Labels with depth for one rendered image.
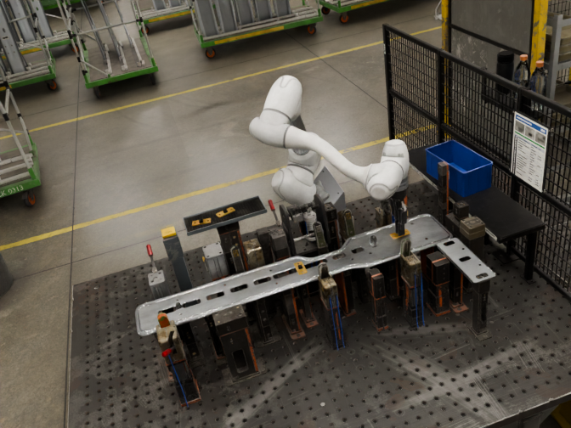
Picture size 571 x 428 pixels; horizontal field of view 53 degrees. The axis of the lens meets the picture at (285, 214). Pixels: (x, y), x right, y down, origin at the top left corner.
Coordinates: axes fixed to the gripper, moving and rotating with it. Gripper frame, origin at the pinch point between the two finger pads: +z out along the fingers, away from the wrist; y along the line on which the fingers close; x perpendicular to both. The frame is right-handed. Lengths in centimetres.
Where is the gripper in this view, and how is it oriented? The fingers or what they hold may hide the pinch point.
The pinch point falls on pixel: (399, 227)
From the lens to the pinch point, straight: 251.3
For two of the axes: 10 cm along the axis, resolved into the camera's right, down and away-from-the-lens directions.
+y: 2.9, 4.8, -8.3
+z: 1.6, 8.3, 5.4
